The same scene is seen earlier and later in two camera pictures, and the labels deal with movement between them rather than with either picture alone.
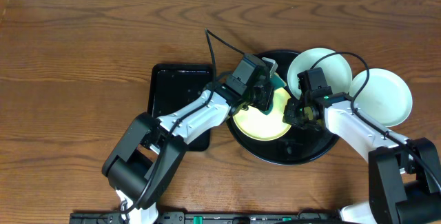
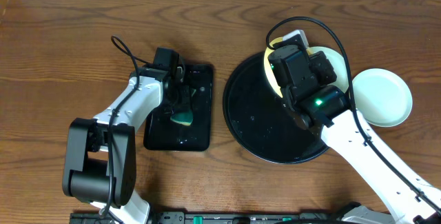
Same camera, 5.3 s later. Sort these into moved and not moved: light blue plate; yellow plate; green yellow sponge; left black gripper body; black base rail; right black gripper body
Moved: right black gripper body; yellow plate; left black gripper body; green yellow sponge
Not moved: light blue plate; black base rail
